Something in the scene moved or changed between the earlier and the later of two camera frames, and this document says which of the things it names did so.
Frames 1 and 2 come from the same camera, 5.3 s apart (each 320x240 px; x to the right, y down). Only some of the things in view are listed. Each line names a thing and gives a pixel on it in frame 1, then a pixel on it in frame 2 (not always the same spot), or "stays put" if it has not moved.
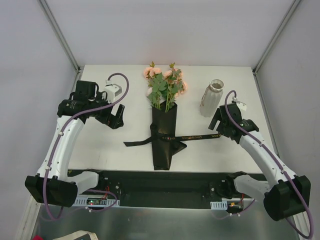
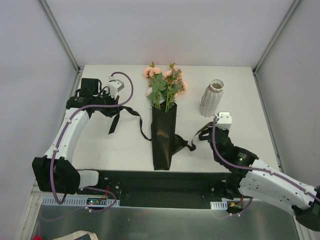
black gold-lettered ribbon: [169, 138] -> [178, 141]
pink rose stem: [153, 74] stays put
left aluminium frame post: [60, 36] stays put
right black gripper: [220, 124] -> [213, 132]
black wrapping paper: [164, 124] stays put
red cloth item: [37, 237] stays put
